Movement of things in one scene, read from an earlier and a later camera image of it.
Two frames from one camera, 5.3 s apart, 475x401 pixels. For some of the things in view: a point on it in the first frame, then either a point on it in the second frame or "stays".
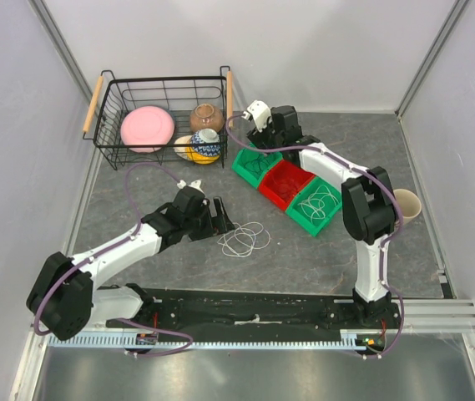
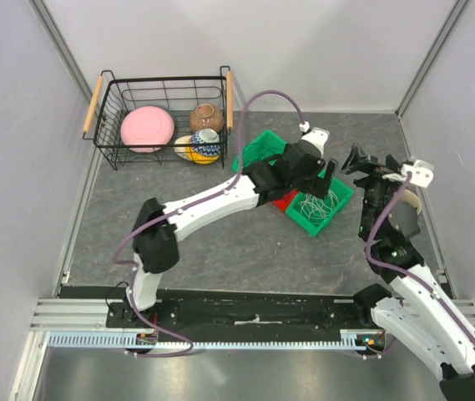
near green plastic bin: [317, 202] stays
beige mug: [409, 204] stays
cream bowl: [182, 150] stays
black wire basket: [161, 120] stays
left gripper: [214, 225] to [321, 186]
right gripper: [258, 138] to [357, 160]
